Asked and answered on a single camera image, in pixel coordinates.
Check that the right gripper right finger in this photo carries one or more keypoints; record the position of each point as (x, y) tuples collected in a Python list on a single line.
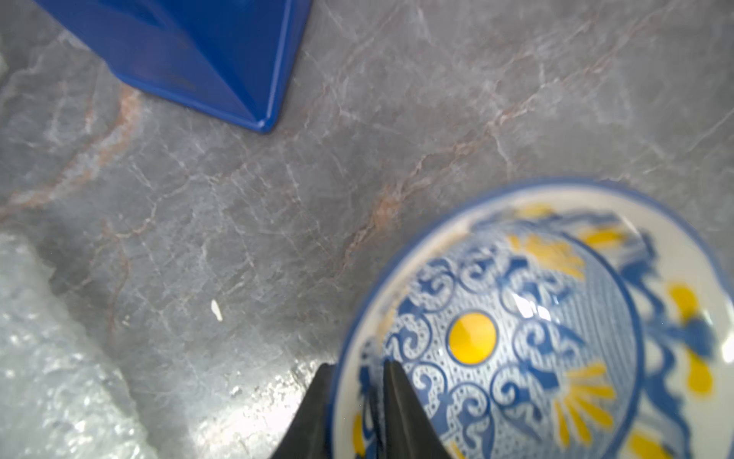
[(408, 432)]

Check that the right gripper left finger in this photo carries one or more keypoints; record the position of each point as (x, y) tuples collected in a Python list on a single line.
[(306, 436)]

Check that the blue patterned ceramic bowl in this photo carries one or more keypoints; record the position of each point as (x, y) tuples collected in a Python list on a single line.
[(565, 318)]

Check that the bubble wrap sheet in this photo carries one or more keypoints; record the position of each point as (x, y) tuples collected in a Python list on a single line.
[(61, 396)]

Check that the blue tape dispenser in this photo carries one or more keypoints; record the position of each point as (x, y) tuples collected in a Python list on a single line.
[(229, 59)]

